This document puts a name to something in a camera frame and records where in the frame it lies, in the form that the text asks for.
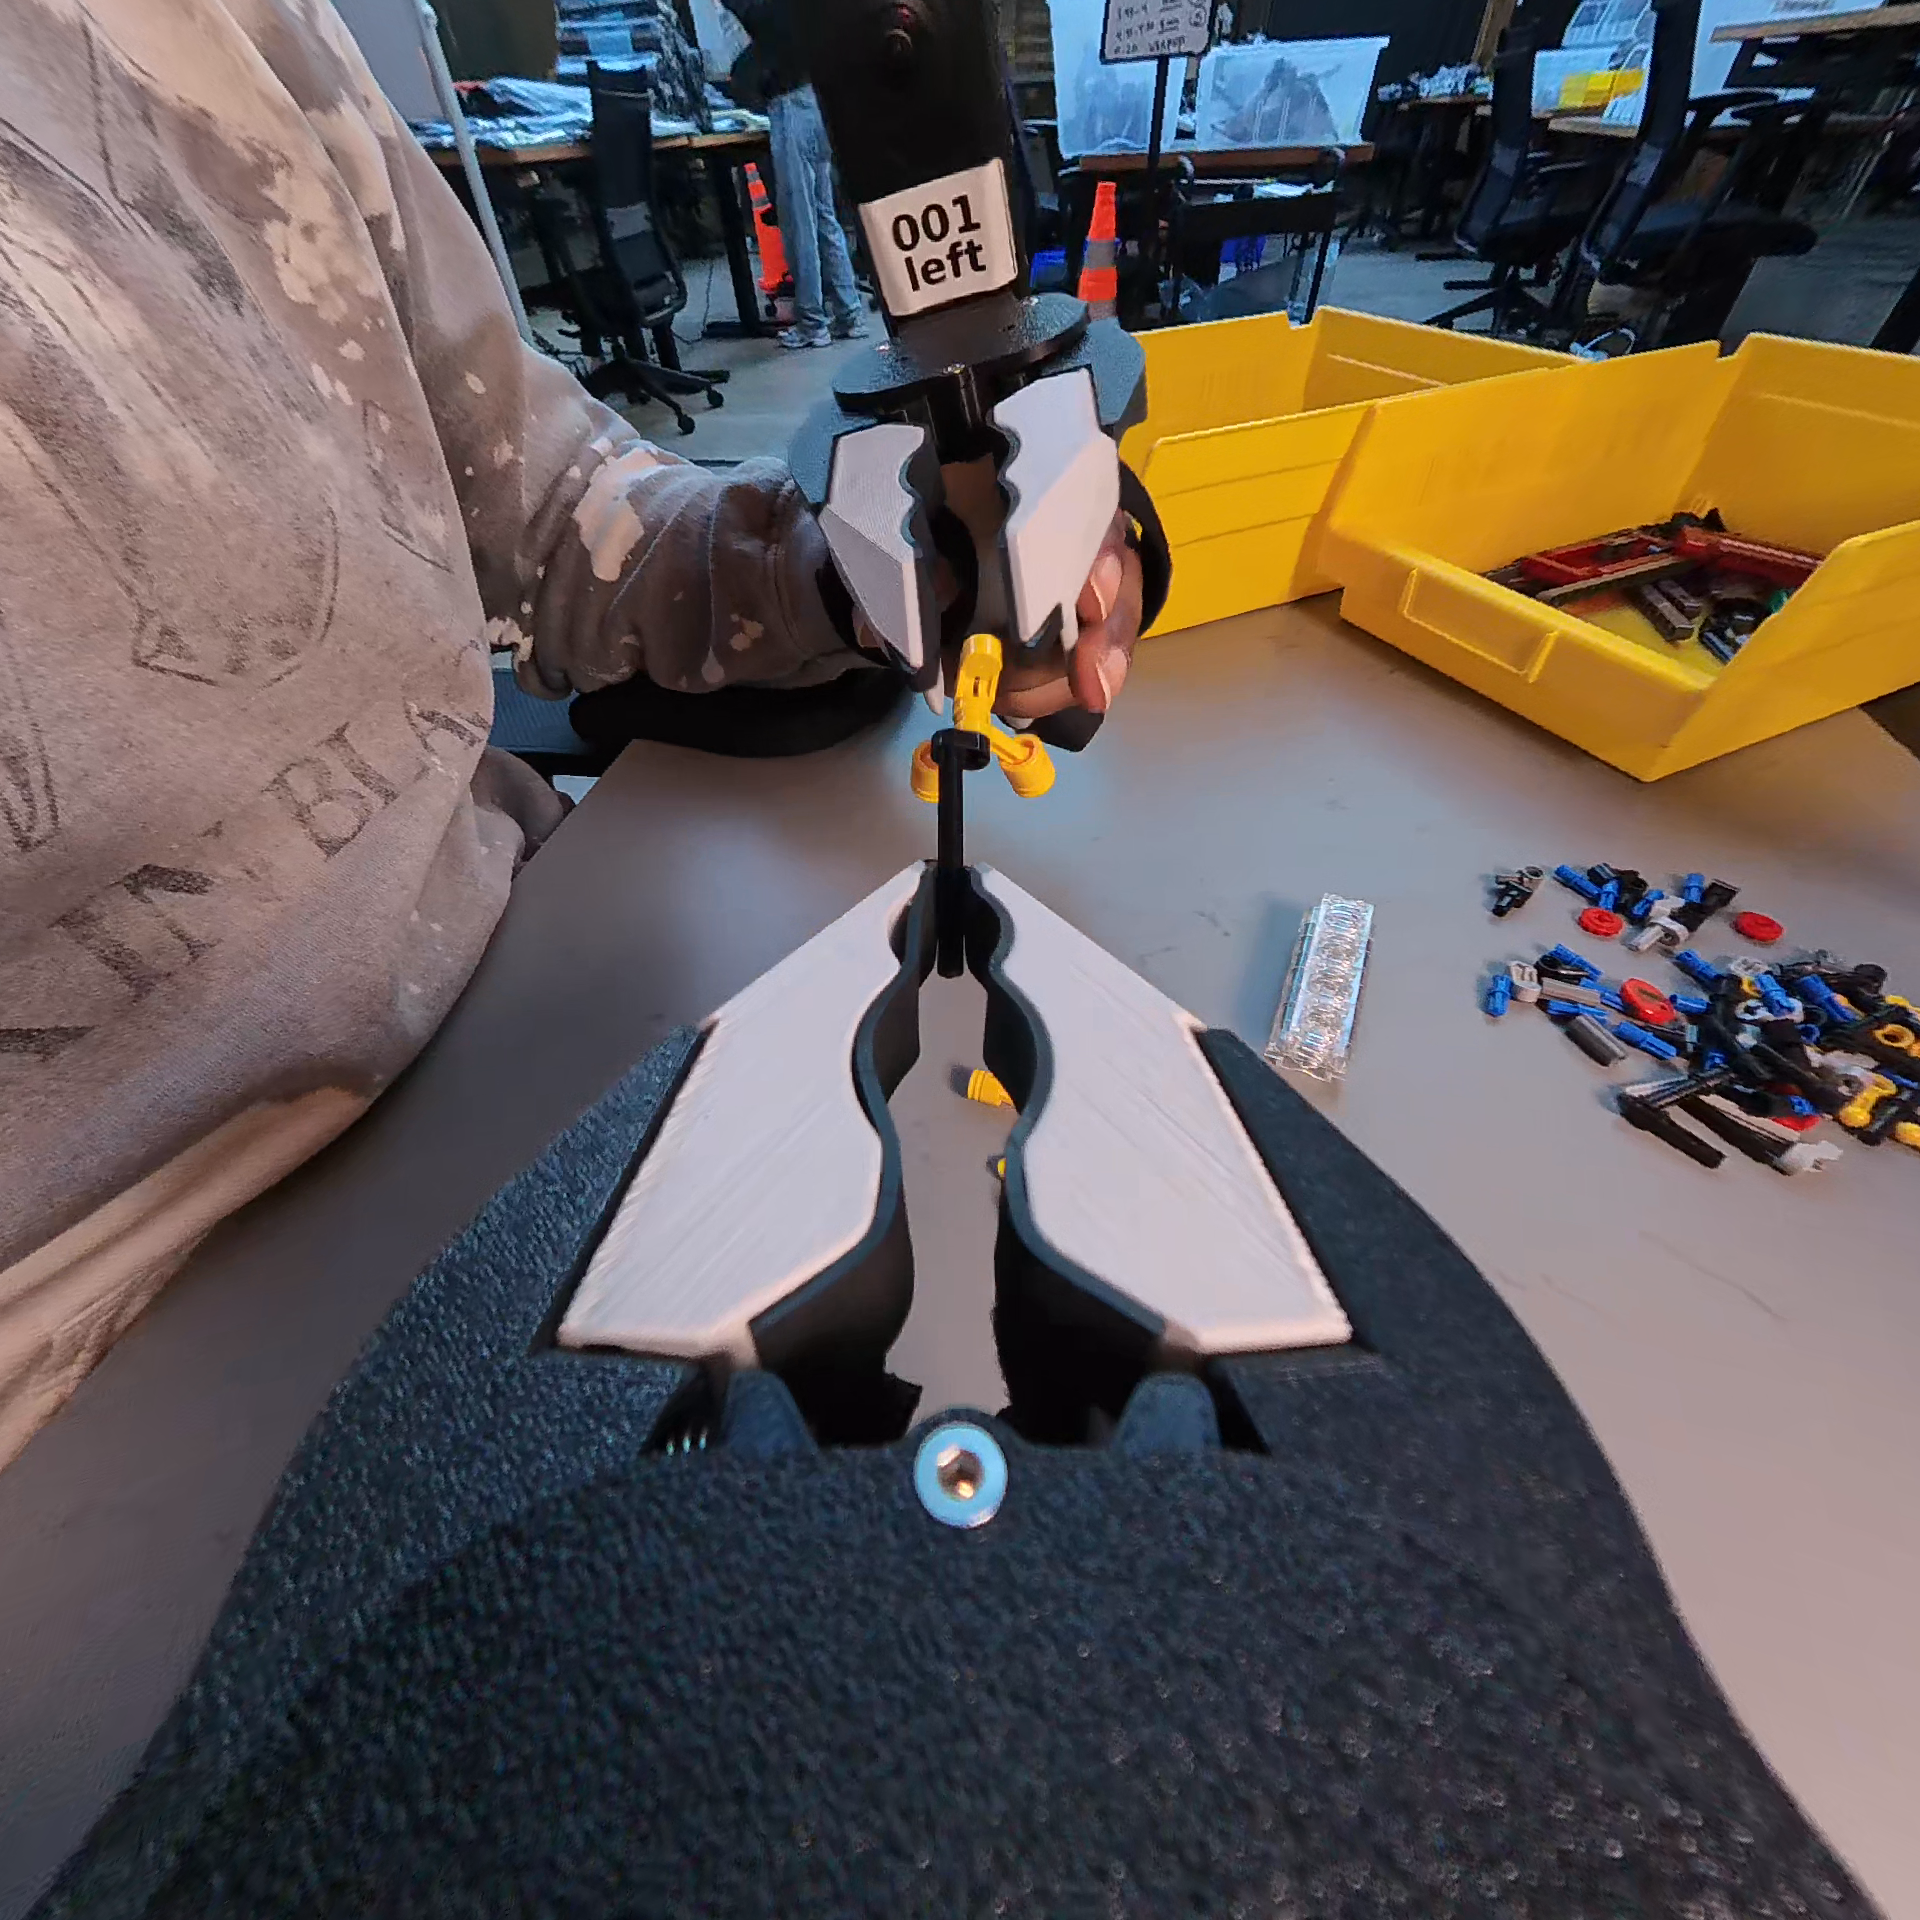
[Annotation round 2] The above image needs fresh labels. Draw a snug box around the yellow plastic bin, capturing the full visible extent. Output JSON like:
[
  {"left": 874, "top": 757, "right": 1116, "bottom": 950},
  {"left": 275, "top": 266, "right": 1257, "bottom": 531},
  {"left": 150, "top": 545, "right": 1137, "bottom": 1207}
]
[
  {"left": 1119, "top": 306, "right": 1578, "bottom": 641},
  {"left": 1319, "top": 334, "right": 1920, "bottom": 782}
]

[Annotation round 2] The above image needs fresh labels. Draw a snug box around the person's torso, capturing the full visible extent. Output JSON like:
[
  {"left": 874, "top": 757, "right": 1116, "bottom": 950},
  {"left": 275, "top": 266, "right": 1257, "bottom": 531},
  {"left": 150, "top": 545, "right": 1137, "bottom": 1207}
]
[{"left": 0, "top": 0, "right": 601, "bottom": 1472}]

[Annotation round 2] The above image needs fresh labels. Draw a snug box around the red and black beam assembly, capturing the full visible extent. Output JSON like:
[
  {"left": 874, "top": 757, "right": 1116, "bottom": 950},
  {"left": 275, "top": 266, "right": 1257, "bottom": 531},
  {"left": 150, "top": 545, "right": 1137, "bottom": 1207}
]
[{"left": 1486, "top": 511, "right": 1825, "bottom": 663}]

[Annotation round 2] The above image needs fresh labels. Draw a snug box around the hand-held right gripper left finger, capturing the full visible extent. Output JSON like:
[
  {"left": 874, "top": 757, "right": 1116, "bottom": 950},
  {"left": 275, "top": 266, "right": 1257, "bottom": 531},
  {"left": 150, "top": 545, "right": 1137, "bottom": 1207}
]
[{"left": 558, "top": 865, "right": 944, "bottom": 1414}]

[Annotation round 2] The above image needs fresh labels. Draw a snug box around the pile of mixed small bricks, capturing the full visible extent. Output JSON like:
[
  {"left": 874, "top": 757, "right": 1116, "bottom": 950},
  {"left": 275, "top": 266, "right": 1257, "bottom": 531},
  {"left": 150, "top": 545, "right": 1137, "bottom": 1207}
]
[{"left": 1486, "top": 862, "right": 1920, "bottom": 1175}]

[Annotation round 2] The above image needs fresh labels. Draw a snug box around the grey picture panel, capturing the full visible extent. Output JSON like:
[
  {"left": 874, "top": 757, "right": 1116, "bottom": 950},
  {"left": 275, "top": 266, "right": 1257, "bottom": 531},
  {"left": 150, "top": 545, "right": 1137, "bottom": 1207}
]
[{"left": 1191, "top": 38, "right": 1391, "bottom": 154}]

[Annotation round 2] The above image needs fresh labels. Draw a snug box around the white sign board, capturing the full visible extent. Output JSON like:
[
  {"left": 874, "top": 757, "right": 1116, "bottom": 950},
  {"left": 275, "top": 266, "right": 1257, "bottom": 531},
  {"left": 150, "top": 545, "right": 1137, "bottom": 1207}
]
[{"left": 1103, "top": 0, "right": 1215, "bottom": 168}]

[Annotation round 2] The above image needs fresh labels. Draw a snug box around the black axle with yellow connectors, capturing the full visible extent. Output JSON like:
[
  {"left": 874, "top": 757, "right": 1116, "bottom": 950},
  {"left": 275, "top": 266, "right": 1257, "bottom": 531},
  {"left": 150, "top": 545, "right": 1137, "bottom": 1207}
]
[{"left": 910, "top": 633, "right": 1057, "bottom": 982}]

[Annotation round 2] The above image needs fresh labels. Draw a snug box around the person's left forearm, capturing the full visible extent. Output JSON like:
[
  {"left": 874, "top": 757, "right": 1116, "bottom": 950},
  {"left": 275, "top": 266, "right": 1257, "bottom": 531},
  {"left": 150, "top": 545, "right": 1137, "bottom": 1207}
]
[{"left": 516, "top": 345, "right": 887, "bottom": 699}]

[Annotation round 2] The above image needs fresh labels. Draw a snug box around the grey desk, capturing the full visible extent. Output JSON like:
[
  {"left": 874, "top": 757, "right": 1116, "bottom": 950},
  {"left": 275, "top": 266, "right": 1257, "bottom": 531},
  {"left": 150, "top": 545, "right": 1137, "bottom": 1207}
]
[{"left": 0, "top": 593, "right": 1920, "bottom": 1920}]

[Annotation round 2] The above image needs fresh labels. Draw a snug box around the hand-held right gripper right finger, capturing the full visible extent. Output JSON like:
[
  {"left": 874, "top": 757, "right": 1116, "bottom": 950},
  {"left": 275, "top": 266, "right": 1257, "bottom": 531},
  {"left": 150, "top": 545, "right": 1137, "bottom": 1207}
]
[{"left": 966, "top": 866, "right": 1356, "bottom": 1409}]

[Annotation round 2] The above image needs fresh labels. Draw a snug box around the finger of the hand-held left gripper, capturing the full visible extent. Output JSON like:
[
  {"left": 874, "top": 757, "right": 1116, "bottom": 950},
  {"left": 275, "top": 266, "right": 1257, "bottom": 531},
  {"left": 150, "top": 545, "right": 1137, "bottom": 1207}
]
[
  {"left": 816, "top": 421, "right": 952, "bottom": 683},
  {"left": 990, "top": 369, "right": 1127, "bottom": 656}
]

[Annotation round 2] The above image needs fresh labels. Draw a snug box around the black office chair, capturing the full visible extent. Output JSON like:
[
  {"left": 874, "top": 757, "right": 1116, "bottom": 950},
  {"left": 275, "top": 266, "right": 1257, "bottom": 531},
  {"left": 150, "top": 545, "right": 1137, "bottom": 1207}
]
[
  {"left": 1559, "top": 0, "right": 1825, "bottom": 354},
  {"left": 1418, "top": 47, "right": 1594, "bottom": 333},
  {"left": 576, "top": 59, "right": 730, "bottom": 437}
]

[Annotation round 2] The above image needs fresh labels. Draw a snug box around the clear plastic parts bag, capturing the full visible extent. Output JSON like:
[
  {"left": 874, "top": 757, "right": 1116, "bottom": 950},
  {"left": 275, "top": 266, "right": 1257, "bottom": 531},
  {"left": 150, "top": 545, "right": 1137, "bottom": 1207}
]
[{"left": 1265, "top": 896, "right": 1376, "bottom": 1080}]

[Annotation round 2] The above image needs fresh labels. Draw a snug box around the person's left hand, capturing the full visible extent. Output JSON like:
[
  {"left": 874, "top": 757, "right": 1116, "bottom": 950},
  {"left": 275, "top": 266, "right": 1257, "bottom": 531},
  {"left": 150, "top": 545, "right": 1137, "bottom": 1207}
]
[{"left": 995, "top": 518, "right": 1151, "bottom": 730}]

